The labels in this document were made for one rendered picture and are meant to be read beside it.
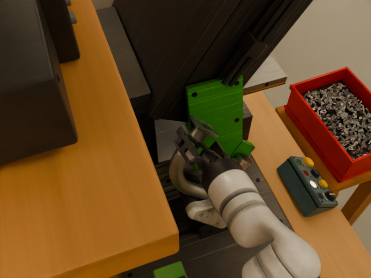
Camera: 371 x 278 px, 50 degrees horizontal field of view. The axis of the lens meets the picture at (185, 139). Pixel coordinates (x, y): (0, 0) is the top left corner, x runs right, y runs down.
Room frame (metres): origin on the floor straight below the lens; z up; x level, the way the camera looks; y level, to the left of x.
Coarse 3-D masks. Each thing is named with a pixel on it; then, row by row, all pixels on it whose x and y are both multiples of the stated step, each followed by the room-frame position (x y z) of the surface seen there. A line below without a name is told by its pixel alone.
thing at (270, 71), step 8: (272, 56) 0.75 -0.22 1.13; (264, 64) 0.72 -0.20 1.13; (272, 64) 0.72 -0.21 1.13; (256, 72) 0.69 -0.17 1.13; (264, 72) 0.69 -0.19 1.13; (272, 72) 0.69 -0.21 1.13; (280, 72) 0.69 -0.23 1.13; (256, 80) 0.67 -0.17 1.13; (264, 80) 0.67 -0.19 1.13; (272, 80) 0.67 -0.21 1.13; (280, 80) 0.68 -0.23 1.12; (248, 88) 0.65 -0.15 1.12; (256, 88) 0.65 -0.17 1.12; (264, 88) 0.66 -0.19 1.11
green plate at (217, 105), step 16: (208, 80) 0.53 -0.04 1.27; (240, 80) 0.54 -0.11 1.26; (192, 96) 0.50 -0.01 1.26; (208, 96) 0.51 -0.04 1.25; (224, 96) 0.52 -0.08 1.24; (240, 96) 0.53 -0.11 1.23; (192, 112) 0.49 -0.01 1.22; (208, 112) 0.50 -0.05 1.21; (224, 112) 0.51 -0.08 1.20; (240, 112) 0.52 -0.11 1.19; (192, 128) 0.48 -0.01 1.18; (224, 128) 0.50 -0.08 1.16; (240, 128) 0.51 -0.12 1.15; (208, 144) 0.48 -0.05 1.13; (224, 144) 0.49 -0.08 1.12
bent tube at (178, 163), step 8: (192, 120) 0.48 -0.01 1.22; (200, 120) 0.48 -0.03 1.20; (200, 128) 0.45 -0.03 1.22; (208, 128) 0.48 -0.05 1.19; (192, 136) 0.45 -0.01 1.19; (200, 136) 0.45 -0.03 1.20; (216, 136) 0.46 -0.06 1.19; (176, 152) 0.44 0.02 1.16; (176, 160) 0.43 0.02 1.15; (176, 168) 0.42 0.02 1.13; (176, 176) 0.41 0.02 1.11; (176, 184) 0.41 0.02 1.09; (184, 184) 0.41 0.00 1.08; (192, 184) 0.42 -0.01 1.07; (184, 192) 0.40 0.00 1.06; (192, 192) 0.41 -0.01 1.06; (200, 192) 0.41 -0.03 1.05
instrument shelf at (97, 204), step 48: (96, 48) 0.31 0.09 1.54; (96, 96) 0.24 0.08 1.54; (96, 144) 0.19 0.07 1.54; (144, 144) 0.19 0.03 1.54; (0, 192) 0.14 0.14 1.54; (48, 192) 0.14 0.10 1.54; (96, 192) 0.14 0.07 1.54; (144, 192) 0.14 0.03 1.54; (0, 240) 0.11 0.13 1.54; (48, 240) 0.11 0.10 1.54; (96, 240) 0.11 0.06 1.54; (144, 240) 0.11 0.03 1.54
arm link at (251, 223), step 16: (224, 208) 0.27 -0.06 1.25; (240, 208) 0.26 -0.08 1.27; (256, 208) 0.26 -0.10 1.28; (240, 224) 0.24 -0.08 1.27; (256, 224) 0.23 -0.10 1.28; (272, 224) 0.22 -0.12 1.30; (240, 240) 0.22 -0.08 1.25; (256, 240) 0.22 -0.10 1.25; (288, 240) 0.20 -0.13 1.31; (304, 240) 0.20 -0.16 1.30; (288, 256) 0.18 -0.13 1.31; (304, 256) 0.17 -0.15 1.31; (304, 272) 0.16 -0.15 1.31
